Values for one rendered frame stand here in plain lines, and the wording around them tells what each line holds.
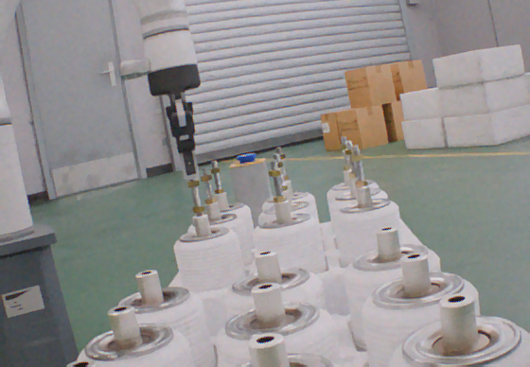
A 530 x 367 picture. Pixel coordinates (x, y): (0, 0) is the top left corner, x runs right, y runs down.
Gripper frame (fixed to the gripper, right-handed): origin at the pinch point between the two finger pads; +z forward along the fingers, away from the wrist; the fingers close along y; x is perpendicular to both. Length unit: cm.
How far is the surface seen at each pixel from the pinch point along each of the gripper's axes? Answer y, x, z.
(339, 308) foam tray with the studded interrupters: -11.2, -15.6, 22.5
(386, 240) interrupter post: -36.0, -15.6, 8.3
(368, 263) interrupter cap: -35.8, -13.5, 10.1
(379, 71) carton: 364, -163, -20
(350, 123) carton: 367, -134, 15
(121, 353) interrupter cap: -45.8, 9.5, 10.3
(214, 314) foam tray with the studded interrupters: -7.6, 1.1, 20.4
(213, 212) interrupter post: 10.4, -2.6, 8.8
